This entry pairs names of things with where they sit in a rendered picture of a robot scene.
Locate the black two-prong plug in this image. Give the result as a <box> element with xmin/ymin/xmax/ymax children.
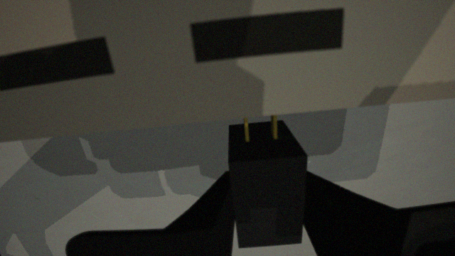
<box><xmin>228</xmin><ymin>114</ymin><xmax>307</xmax><ymax>248</ymax></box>

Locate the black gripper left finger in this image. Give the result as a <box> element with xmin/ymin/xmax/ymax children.
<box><xmin>65</xmin><ymin>171</ymin><xmax>235</xmax><ymax>256</ymax></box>

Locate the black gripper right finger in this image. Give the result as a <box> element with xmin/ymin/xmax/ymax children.
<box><xmin>304</xmin><ymin>171</ymin><xmax>455</xmax><ymax>256</ymax></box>

